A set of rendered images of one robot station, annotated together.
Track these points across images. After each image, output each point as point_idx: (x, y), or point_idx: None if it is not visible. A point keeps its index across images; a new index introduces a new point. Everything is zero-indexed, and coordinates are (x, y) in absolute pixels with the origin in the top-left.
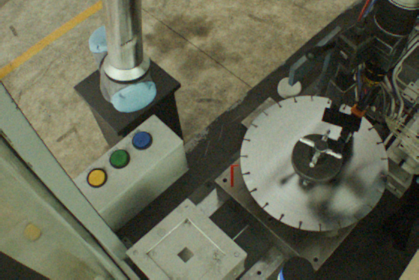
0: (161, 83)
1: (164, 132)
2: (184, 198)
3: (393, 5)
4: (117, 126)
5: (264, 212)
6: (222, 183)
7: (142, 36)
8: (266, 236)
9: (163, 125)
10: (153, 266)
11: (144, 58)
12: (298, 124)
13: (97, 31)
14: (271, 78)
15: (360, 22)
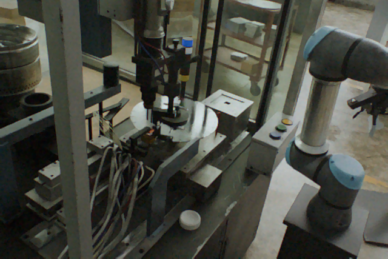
0: (298, 218)
1: (265, 140)
2: (240, 154)
3: None
4: (307, 186)
5: None
6: (221, 135)
7: (304, 122)
8: None
9: (268, 142)
10: (239, 99)
11: (301, 141)
12: (187, 128)
13: (360, 168)
14: (207, 230)
15: (176, 40)
